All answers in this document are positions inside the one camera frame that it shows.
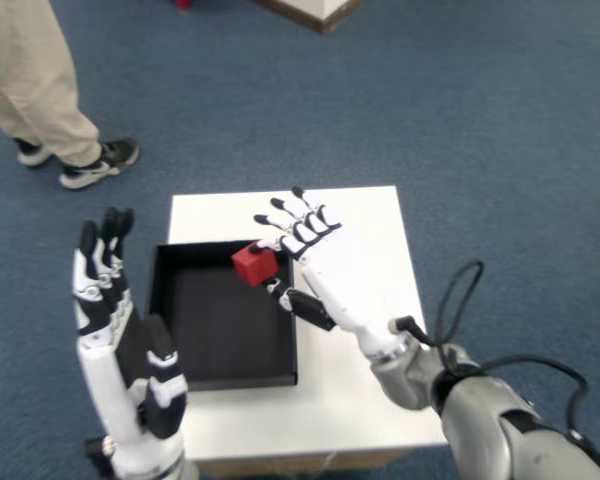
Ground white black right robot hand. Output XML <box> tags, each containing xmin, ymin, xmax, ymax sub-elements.
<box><xmin>252</xmin><ymin>186</ymin><xmax>415</xmax><ymax>362</ymax></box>

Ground black white sneaker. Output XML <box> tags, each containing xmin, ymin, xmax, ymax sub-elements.
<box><xmin>13</xmin><ymin>138</ymin><xmax>51</xmax><ymax>167</ymax></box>
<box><xmin>58</xmin><ymin>138</ymin><xmax>140</xmax><ymax>190</ymax></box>

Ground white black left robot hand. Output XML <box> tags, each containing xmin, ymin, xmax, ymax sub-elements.
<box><xmin>72</xmin><ymin>206</ymin><xmax>189</xmax><ymax>479</ymax></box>

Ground white furniture with wooden edge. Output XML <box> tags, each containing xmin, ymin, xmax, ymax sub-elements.
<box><xmin>252</xmin><ymin>0</ymin><xmax>365</xmax><ymax>35</ymax></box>

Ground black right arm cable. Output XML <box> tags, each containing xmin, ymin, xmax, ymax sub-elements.
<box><xmin>389</xmin><ymin>259</ymin><xmax>600</xmax><ymax>476</ymax></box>

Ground black open box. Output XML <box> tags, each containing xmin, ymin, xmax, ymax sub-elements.
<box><xmin>147</xmin><ymin>240</ymin><xmax>300</xmax><ymax>392</ymax></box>

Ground beige trousers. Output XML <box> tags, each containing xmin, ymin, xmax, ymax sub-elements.
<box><xmin>0</xmin><ymin>0</ymin><xmax>103</xmax><ymax>169</ymax></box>

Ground black left wrist plug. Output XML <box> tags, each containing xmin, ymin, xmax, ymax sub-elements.
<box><xmin>83</xmin><ymin>437</ymin><xmax>116</xmax><ymax>476</ymax></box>

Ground white square table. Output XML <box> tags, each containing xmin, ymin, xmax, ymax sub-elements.
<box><xmin>168</xmin><ymin>185</ymin><xmax>449</xmax><ymax>474</ymax></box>

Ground red cube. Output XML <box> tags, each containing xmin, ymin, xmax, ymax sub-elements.
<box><xmin>231</xmin><ymin>242</ymin><xmax>280</xmax><ymax>288</ymax></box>

